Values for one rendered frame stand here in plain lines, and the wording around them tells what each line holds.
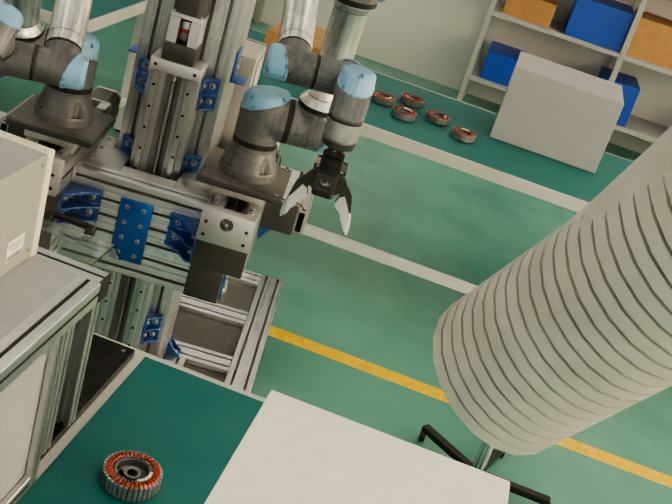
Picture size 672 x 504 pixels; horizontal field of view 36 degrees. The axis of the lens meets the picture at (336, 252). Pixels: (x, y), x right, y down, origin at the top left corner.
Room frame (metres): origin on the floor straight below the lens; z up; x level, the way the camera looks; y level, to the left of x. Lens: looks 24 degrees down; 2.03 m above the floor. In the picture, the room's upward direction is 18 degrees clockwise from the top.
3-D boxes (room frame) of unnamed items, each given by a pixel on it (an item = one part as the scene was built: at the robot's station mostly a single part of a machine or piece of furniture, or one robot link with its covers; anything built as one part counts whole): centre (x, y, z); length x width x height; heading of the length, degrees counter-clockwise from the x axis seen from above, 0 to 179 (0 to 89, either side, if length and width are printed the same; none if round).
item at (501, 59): (7.91, -0.78, 0.39); 0.42 x 0.28 x 0.21; 175
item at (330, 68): (2.14, 0.10, 1.45); 0.11 x 0.11 x 0.08; 10
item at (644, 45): (7.81, -1.75, 0.92); 0.40 x 0.36 x 0.28; 174
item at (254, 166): (2.51, 0.29, 1.09); 0.15 x 0.15 x 0.10
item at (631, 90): (7.81, -1.63, 0.43); 0.42 x 0.28 x 0.30; 176
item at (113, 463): (1.54, 0.24, 0.77); 0.11 x 0.11 x 0.04
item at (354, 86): (2.05, 0.07, 1.45); 0.09 x 0.08 x 0.11; 10
